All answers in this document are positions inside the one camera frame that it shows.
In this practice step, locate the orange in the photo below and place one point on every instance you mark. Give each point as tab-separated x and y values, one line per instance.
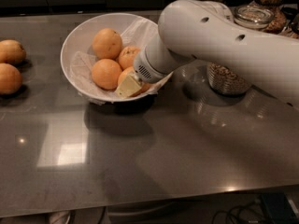
10	79
107	44
127	56
12	52
105	74
125	73

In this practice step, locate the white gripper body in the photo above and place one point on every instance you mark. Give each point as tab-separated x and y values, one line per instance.
144	66

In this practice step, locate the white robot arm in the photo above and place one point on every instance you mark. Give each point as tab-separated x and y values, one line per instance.
189	30

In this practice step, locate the black box under table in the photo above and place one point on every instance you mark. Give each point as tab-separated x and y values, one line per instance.
278	209

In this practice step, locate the front glass cereal jar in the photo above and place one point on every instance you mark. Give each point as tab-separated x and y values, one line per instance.
222	79

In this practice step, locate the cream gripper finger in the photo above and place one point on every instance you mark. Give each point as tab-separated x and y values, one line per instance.
130	85

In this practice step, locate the white object under table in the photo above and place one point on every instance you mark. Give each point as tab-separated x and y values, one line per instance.
62	217

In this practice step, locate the right back glass cereal jar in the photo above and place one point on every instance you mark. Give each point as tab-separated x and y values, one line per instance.
279	21

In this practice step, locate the white paper liner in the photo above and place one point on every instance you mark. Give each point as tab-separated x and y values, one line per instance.
137	31

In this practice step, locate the white bowl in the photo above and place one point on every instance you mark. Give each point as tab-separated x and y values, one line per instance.
74	41

